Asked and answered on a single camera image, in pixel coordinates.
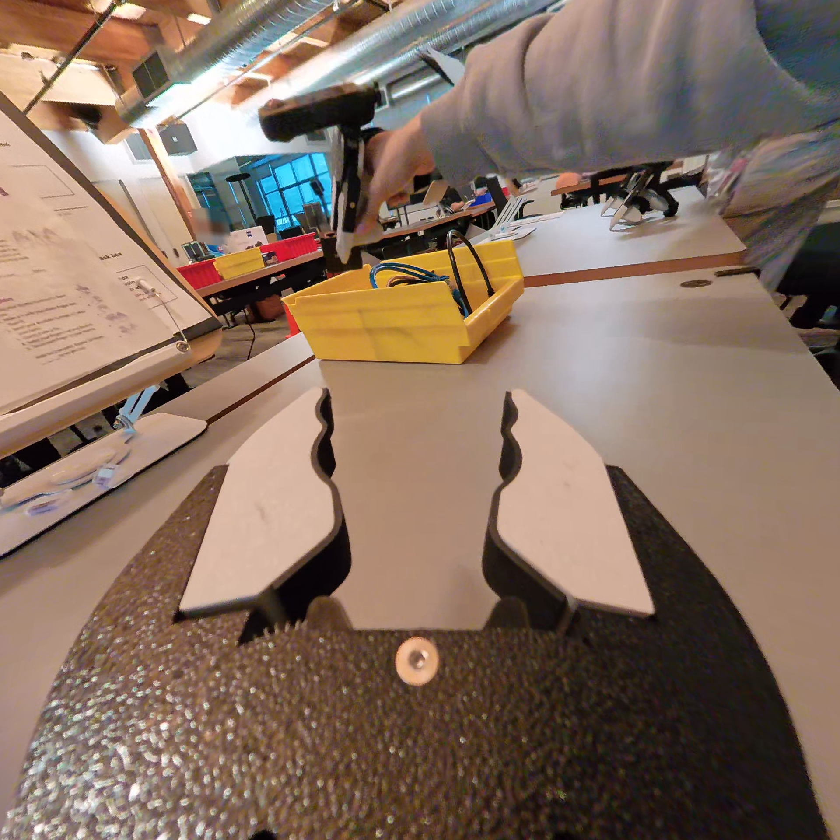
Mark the spare hand-held gripper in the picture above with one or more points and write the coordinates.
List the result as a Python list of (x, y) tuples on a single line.
[(646, 197)]

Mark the red storage bin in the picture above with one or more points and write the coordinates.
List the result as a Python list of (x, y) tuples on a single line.
[(197, 274), (292, 248)]

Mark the long far table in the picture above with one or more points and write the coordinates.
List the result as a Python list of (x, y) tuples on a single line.
[(262, 282)]

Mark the round desk grommet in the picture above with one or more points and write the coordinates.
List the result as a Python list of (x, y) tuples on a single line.
[(695, 283)]

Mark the grey table with brown edge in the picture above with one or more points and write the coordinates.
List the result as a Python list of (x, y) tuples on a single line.
[(623, 243)]

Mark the wooden document stand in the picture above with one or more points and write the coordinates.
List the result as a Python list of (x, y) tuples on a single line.
[(203, 341)]

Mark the yellow plastic bin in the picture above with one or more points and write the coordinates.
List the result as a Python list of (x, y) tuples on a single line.
[(394, 328)]

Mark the person's right hand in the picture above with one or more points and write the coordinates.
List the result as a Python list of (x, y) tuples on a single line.
[(400, 157)]

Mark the silver ventilation duct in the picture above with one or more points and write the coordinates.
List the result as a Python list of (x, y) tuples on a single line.
[(295, 39)]

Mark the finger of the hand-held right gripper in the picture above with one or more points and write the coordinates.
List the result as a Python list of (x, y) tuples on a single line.
[(338, 197), (367, 228)]

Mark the white instruction sheet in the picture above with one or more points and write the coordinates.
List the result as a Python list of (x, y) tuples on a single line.
[(65, 262)]

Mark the orange traffic cone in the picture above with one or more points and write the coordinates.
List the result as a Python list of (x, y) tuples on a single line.
[(292, 323)]

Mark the person's right forearm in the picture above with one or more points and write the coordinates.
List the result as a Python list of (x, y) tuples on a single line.
[(623, 92)]

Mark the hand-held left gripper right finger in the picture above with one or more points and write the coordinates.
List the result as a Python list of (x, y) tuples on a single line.
[(571, 512)]

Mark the large paned window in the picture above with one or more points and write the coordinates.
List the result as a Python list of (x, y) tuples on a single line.
[(292, 190)]

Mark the black wall speaker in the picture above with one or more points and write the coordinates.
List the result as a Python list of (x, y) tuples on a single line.
[(177, 138)]

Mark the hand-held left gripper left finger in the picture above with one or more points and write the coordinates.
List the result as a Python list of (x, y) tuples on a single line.
[(269, 512)]

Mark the small yellow storage bin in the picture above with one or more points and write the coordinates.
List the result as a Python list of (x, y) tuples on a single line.
[(239, 262)]

